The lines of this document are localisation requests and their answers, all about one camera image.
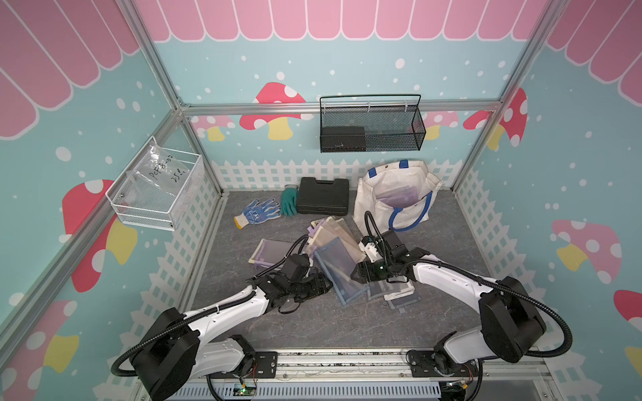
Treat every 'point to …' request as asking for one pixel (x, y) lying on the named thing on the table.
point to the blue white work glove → (257, 213)
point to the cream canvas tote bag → (375, 183)
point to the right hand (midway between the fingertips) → (358, 276)
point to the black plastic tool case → (328, 198)
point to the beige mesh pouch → (338, 228)
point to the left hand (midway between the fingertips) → (326, 292)
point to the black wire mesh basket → (371, 129)
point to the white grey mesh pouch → (390, 288)
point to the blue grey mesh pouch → (338, 264)
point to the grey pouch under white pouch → (399, 303)
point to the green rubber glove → (289, 200)
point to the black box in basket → (343, 139)
